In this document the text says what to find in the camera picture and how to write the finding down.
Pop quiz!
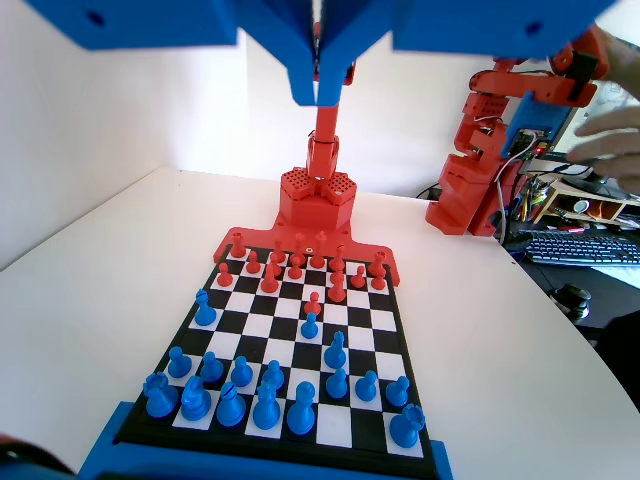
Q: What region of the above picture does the blue chess queen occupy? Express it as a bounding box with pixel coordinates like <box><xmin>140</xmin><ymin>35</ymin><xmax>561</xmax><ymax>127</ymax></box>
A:
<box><xmin>252</xmin><ymin>379</ymin><xmax>283</xmax><ymax>432</ymax></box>

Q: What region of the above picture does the grey cable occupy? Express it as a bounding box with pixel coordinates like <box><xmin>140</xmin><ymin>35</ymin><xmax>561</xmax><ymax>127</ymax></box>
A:
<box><xmin>492</xmin><ymin>142</ymin><xmax>541</xmax><ymax>239</ymax></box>

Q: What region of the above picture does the black computer monitor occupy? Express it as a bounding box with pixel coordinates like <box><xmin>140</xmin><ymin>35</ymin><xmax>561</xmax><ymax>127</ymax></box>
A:
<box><xmin>544</xmin><ymin>79</ymin><xmax>640</xmax><ymax>197</ymax></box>

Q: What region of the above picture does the blue controller board mount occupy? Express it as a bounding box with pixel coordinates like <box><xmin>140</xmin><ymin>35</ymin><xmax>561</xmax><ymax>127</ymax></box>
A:
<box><xmin>502</xmin><ymin>91</ymin><xmax>579</xmax><ymax>162</ymax></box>

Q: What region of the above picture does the red leader arm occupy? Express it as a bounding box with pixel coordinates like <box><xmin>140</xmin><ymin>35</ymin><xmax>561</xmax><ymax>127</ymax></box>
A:
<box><xmin>424</xmin><ymin>23</ymin><xmax>611</xmax><ymax>236</ymax></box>

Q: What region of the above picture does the blue chess bishop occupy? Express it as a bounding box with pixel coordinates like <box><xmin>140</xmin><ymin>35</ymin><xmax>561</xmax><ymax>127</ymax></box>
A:
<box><xmin>193</xmin><ymin>288</ymin><xmax>217</xmax><ymax>329</ymax></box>
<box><xmin>215</xmin><ymin>382</ymin><xmax>246</xmax><ymax>429</ymax></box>

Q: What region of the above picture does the person's bare hand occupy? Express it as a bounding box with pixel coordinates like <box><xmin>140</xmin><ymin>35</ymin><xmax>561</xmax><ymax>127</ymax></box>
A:
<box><xmin>568</xmin><ymin>105</ymin><xmax>640</xmax><ymax>194</ymax></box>
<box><xmin>594</xmin><ymin>22</ymin><xmax>640</xmax><ymax>96</ymax></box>

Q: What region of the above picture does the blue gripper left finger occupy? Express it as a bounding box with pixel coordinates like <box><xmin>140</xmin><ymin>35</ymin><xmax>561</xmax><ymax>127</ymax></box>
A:
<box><xmin>22</xmin><ymin>0</ymin><xmax>319</xmax><ymax>108</ymax></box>

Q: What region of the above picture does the coloured jumper wire bundle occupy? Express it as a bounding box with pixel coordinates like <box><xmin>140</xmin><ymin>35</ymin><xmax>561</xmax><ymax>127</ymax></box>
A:
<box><xmin>514</xmin><ymin>174</ymin><xmax>549</xmax><ymax>224</ymax></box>

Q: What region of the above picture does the red chess king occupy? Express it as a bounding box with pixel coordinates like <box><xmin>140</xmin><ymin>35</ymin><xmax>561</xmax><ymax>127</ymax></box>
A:
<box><xmin>309</xmin><ymin>230</ymin><xmax>329</xmax><ymax>269</ymax></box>

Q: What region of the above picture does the black computer keyboard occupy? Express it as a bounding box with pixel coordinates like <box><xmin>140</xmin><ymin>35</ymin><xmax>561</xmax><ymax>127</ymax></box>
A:
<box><xmin>519</xmin><ymin>228</ymin><xmax>640</xmax><ymax>266</ymax></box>

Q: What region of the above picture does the black white chessboard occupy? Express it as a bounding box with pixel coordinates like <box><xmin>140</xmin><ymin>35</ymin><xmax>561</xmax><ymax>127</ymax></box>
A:
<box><xmin>113</xmin><ymin>243</ymin><xmax>436</xmax><ymax>475</ymax></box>

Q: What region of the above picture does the wooden desk shelf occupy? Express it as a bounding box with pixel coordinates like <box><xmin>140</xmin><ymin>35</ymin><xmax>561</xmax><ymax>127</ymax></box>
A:
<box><xmin>529</xmin><ymin>177</ymin><xmax>640</xmax><ymax>226</ymax></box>

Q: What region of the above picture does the black round gadget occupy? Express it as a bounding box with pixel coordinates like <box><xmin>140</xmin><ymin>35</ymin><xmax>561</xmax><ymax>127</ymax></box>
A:
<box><xmin>548</xmin><ymin>282</ymin><xmax>594</xmax><ymax>321</ymax></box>

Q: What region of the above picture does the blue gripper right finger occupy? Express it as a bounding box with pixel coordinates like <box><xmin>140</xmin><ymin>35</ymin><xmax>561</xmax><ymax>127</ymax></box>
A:
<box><xmin>319</xmin><ymin>0</ymin><xmax>619</xmax><ymax>108</ymax></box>

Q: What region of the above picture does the blue base plate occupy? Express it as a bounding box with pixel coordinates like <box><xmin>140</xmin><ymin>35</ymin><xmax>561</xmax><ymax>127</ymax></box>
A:
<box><xmin>77</xmin><ymin>399</ymin><xmax>454</xmax><ymax>480</ymax></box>

